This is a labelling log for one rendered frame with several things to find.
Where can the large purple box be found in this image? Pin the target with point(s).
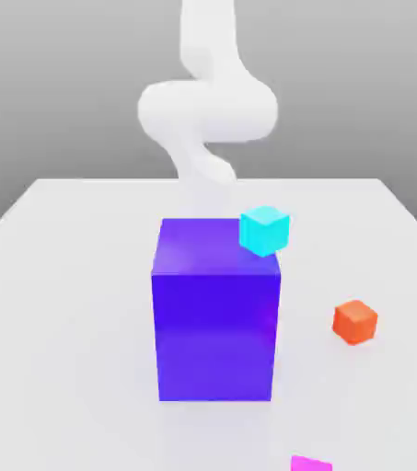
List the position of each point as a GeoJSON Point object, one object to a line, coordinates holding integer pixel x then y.
{"type": "Point", "coordinates": [213, 331]}

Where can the small magenta cube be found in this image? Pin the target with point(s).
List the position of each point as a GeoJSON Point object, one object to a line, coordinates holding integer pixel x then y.
{"type": "Point", "coordinates": [309, 464]}

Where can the small orange cube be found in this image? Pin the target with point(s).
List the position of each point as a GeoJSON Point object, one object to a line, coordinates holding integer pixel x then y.
{"type": "Point", "coordinates": [355, 323]}

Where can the small cyan cube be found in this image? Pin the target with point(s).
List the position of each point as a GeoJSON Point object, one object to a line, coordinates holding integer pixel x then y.
{"type": "Point", "coordinates": [264, 231]}

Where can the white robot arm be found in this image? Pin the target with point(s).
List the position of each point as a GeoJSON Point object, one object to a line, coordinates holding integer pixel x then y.
{"type": "Point", "coordinates": [208, 110]}

